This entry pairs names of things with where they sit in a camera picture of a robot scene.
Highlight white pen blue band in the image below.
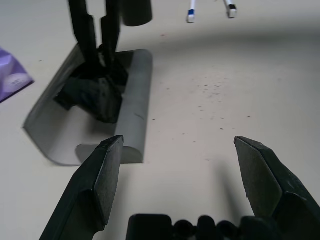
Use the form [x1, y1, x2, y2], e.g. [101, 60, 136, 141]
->
[185, 0, 197, 24]

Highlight black cup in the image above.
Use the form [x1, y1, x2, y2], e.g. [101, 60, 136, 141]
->
[121, 0, 153, 27]

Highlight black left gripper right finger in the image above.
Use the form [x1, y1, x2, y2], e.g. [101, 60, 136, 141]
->
[234, 136, 320, 240]

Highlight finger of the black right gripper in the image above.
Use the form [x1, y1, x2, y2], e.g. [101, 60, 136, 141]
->
[100, 0, 121, 60]
[67, 0, 98, 66]

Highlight purple tissue pack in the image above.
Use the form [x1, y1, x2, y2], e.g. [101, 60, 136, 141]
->
[0, 46, 35, 104]

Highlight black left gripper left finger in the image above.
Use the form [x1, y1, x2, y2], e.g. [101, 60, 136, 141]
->
[38, 135, 125, 240]

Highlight black sunglasses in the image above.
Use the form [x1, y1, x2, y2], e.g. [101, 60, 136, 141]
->
[53, 44, 130, 125]

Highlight white pen black band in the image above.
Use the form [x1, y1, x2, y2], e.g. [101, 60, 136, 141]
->
[223, 0, 238, 19]

